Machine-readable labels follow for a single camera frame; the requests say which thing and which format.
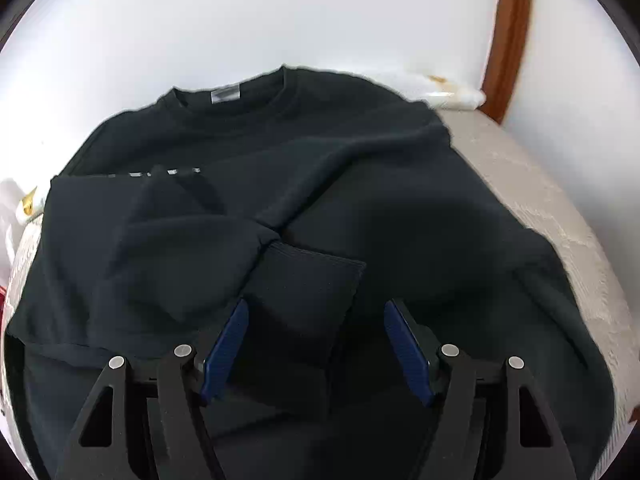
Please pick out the black sweatshirt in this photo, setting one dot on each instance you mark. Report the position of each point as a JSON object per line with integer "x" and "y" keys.
{"x": 315, "y": 197}

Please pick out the white Miniso plastic bag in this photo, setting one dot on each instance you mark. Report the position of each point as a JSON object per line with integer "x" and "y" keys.
{"x": 10, "y": 229}

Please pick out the brown wooden door frame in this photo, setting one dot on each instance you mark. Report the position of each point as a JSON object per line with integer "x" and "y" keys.
{"x": 505, "y": 56}

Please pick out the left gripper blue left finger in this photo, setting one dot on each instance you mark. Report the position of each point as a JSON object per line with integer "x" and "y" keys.
{"x": 220, "y": 348}

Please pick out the striped quilted mattress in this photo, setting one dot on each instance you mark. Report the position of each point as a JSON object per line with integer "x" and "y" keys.
{"x": 538, "y": 202}

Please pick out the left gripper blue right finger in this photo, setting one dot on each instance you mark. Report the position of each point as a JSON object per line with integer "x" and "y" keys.
{"x": 414, "y": 365}

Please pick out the white yellow-patterned bed sheet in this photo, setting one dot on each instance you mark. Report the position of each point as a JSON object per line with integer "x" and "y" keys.
{"x": 435, "y": 91}

